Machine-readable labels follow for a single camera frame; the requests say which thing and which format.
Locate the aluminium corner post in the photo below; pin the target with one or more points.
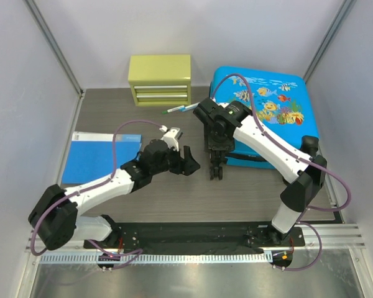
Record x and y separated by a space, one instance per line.
334 27
53 44

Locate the aluminium right corner post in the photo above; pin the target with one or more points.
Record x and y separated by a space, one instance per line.
334 27

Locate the marker pen blue cap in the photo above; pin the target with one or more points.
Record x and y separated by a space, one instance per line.
190 107

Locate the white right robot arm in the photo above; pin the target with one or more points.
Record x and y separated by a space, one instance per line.
305 175

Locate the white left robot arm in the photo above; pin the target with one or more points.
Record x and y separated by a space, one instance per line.
58 217

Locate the yellow-green drawer organizer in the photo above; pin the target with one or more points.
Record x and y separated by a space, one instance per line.
160 80

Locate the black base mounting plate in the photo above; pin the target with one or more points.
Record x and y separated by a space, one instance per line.
155 237

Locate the slotted cable duct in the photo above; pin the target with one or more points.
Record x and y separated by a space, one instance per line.
94 257

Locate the blue white box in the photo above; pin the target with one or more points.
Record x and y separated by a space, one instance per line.
91 155

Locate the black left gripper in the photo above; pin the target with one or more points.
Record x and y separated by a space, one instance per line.
186 165

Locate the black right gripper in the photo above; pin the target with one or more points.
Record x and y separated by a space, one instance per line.
211 144

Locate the blue suitcase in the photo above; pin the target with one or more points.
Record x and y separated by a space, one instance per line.
281 100

